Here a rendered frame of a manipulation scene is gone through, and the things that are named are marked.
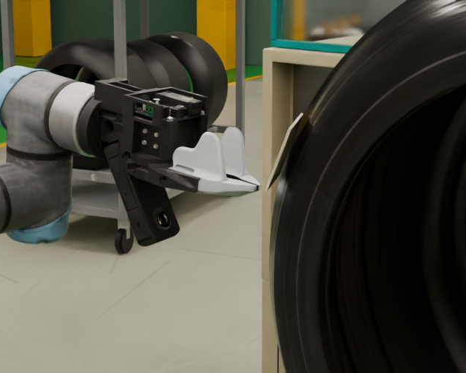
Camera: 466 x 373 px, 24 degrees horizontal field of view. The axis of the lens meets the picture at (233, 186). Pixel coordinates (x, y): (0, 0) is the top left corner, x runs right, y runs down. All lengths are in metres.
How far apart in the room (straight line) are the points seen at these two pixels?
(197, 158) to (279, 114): 0.64
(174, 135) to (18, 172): 0.22
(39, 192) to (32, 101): 0.10
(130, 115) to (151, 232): 0.13
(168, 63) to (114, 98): 4.11
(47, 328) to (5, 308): 0.28
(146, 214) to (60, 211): 0.15
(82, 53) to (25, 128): 3.66
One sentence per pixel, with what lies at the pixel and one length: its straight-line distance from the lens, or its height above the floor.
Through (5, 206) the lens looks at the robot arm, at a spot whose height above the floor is 1.16.
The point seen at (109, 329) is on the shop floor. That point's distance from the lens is 4.03.
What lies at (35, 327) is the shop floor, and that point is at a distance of 4.09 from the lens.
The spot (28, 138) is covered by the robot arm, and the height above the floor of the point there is 1.23.
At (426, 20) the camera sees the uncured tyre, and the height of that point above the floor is 1.39.
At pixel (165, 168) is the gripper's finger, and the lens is 1.06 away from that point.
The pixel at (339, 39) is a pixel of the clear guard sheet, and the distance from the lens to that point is 1.60.
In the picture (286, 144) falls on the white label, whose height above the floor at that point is 1.28.
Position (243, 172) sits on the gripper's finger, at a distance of 1.06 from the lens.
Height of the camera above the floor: 1.46
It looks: 14 degrees down
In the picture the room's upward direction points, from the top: straight up
